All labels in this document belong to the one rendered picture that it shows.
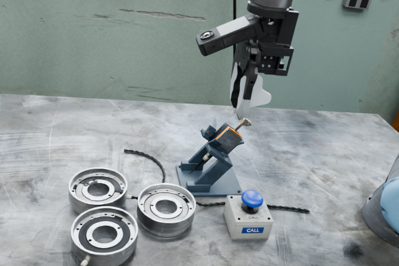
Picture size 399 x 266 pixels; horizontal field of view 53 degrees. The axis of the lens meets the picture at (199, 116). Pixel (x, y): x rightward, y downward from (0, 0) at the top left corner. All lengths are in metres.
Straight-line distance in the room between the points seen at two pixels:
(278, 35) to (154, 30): 1.59
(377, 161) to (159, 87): 1.54
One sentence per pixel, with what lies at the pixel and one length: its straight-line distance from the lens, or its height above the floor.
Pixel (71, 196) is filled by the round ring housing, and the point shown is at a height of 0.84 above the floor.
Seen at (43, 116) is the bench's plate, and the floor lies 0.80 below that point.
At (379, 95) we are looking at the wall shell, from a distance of 2.94.
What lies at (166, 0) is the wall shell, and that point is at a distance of 2.22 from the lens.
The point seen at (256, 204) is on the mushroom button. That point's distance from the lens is 0.73.
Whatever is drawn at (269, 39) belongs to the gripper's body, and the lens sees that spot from 0.72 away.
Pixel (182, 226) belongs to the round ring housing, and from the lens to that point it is 0.72.
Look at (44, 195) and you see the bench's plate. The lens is 0.81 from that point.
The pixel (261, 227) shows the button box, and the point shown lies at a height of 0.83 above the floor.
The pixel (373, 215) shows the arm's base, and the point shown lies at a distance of 0.89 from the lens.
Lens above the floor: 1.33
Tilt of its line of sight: 29 degrees down
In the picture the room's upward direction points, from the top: 10 degrees clockwise
